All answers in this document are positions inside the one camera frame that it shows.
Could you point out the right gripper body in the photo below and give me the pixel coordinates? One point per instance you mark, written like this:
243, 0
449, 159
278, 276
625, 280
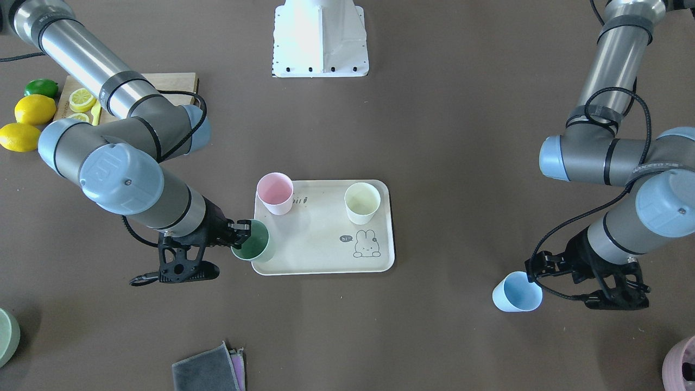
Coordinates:
214, 227

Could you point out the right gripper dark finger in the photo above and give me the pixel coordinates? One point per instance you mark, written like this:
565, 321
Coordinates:
238, 232

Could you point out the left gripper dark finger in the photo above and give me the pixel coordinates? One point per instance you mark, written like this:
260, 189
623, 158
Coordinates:
538, 266

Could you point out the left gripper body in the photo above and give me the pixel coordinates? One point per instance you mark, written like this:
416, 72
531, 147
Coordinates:
576, 254

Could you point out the green plastic cup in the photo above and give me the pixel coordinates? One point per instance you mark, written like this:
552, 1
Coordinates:
259, 247

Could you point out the blue plastic cup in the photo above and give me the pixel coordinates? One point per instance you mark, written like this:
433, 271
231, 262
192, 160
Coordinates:
516, 294

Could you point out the pink plastic cup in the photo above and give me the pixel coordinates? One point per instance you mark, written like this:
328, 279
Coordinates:
275, 190

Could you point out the cream white plastic cup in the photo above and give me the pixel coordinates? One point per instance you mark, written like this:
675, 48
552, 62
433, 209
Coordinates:
362, 200

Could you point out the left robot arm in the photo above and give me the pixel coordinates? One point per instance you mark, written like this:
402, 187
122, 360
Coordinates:
608, 141

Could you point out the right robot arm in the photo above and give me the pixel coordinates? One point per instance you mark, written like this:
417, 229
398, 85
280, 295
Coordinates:
117, 164

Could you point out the cream rabbit tray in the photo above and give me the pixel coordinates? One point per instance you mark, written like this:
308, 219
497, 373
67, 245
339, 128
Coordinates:
316, 235

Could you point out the pink bowl with ice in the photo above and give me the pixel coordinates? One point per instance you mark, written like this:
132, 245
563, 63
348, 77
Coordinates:
677, 369

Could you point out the purple cloth underneath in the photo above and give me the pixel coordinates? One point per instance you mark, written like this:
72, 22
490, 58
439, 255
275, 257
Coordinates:
237, 357

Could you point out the grey folded cloth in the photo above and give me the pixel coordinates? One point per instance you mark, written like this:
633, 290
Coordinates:
211, 370

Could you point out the bamboo cutting board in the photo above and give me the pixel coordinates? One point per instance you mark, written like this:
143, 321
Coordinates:
162, 81

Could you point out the yellow plastic knife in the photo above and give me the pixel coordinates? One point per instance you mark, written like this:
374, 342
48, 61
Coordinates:
95, 112

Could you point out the lemon half lower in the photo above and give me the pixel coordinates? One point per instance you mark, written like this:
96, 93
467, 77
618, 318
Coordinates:
82, 117

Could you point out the lemon half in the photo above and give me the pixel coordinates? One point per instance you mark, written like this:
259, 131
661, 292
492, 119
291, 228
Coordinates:
82, 117
81, 100

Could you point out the green ceramic bowl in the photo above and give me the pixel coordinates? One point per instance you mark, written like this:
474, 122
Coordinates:
10, 336

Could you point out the lemon half upper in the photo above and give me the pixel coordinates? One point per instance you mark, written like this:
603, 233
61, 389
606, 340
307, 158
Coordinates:
81, 100

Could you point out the yellow lemon lower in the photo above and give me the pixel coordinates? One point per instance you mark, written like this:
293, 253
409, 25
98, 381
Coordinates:
20, 138

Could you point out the yellow lemon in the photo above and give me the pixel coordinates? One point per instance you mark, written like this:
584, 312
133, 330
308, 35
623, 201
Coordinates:
20, 138
35, 109

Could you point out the yellow lemon upper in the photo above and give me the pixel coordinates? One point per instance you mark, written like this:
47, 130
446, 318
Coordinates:
35, 109

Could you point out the green lime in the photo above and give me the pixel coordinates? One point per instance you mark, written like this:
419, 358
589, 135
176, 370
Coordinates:
42, 87

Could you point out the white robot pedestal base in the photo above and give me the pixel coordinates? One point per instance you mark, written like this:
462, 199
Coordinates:
319, 39

